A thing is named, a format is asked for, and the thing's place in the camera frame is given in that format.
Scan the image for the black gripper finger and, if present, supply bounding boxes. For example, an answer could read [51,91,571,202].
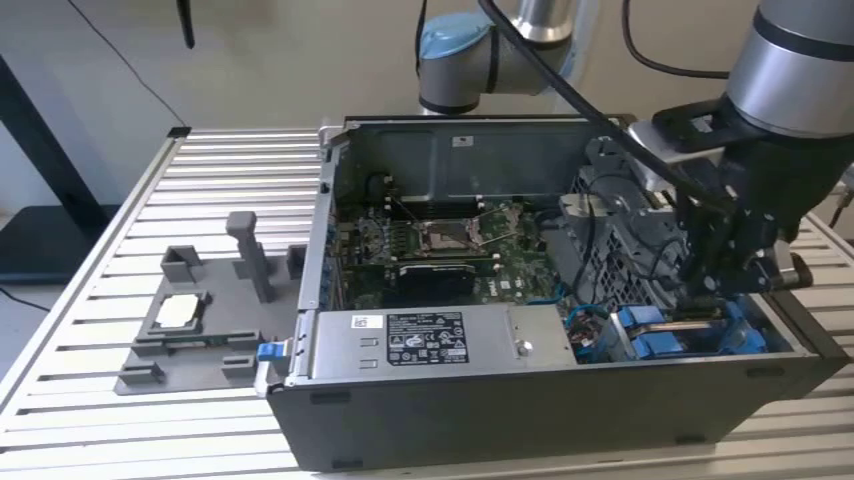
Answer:
[678,193,733,302]
[723,211,779,297]

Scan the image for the hard disk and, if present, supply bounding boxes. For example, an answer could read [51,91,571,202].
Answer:
[616,302,749,335]

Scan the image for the blue disk data wire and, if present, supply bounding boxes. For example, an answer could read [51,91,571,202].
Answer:
[546,282,616,364]

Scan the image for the empty blue disk carrier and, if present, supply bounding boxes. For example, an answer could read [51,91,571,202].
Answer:
[630,330,770,358]

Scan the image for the black RAM slot bank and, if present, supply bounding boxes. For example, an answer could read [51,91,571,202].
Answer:
[384,193,487,209]
[398,252,503,274]

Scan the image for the gray metal drive cage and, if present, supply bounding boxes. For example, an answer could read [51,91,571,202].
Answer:
[543,164,695,307]

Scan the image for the green motherboard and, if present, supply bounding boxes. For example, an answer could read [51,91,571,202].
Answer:
[330,199,568,311]

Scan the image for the metal socket cover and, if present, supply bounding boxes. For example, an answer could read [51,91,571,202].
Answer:
[474,202,528,239]

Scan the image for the CPU socket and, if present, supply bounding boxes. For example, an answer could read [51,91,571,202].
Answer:
[412,219,482,254]

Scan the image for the thin metal locking lever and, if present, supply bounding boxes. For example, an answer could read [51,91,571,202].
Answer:
[390,194,428,226]

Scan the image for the black open PC case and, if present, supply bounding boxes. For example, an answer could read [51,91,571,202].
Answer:
[264,113,853,474]

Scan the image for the silver power supply unit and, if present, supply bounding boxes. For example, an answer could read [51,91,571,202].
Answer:
[286,305,579,386]

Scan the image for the green RAM stick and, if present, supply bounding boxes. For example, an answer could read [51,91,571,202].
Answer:
[163,336,236,350]

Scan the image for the gray parts rack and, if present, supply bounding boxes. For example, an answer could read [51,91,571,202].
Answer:
[113,210,308,396]

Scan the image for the silver CPU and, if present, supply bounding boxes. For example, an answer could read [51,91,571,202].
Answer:
[153,294,203,329]

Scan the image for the black hanging antenna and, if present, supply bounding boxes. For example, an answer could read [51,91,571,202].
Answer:
[173,0,196,50]

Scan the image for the black floor stand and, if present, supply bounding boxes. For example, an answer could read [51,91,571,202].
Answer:
[0,54,121,286]

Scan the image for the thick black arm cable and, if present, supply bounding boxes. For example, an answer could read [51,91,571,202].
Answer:
[476,0,737,212]

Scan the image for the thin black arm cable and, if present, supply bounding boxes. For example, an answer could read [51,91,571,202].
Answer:
[412,0,434,69]

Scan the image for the thin black wall cable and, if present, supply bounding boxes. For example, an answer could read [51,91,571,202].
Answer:
[64,0,189,130]

